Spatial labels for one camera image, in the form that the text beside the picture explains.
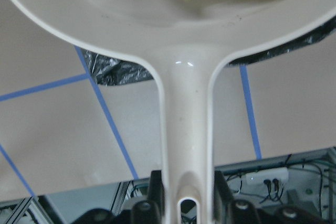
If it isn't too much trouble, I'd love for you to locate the white plastic dustpan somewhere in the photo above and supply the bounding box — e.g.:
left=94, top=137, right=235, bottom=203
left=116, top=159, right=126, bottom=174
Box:
left=11, top=0, right=335, bottom=223

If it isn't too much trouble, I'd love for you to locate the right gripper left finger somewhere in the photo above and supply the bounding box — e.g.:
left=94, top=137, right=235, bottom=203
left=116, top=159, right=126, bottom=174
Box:
left=78, top=170, right=164, bottom=223

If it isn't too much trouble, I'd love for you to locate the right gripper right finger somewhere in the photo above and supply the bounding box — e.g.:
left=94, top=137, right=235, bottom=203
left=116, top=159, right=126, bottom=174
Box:
left=214, top=170, right=327, bottom=223

